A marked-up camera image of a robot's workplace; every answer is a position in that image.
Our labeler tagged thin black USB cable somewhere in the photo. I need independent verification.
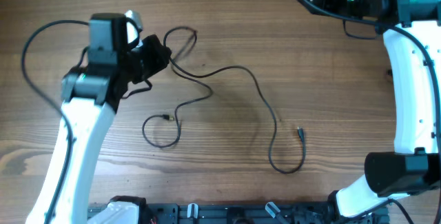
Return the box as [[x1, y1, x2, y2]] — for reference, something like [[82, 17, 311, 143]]
[[141, 26, 214, 149]]

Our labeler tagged black cable with silver plug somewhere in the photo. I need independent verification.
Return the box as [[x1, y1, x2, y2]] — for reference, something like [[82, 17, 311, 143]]
[[167, 57, 307, 175]]

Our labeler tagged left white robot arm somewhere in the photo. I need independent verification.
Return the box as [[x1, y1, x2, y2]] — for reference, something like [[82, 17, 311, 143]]
[[26, 11, 171, 223]]

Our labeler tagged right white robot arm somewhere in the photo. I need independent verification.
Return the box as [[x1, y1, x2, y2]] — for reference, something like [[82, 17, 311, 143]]
[[297, 0, 440, 221]]

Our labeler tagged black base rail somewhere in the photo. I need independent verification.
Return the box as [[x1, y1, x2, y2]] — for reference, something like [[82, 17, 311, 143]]
[[88, 201, 390, 224]]

